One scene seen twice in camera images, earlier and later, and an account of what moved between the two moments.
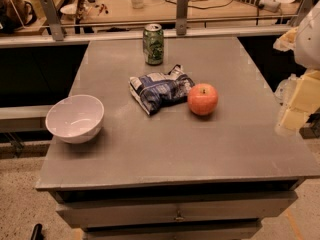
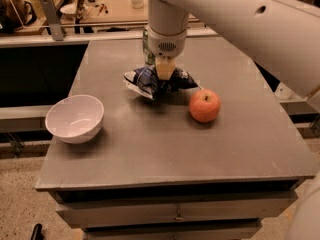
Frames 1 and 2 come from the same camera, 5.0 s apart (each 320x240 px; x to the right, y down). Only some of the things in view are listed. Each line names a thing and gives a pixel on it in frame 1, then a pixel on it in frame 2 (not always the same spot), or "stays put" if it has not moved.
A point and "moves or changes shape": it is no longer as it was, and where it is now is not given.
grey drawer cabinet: x=177 y=174 stays put
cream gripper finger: x=307 y=96 -> x=165 y=44
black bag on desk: x=15 y=14 stays put
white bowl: x=76 y=119 stays put
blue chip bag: x=158 y=90 moves or changes shape
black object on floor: x=37 y=233 stays put
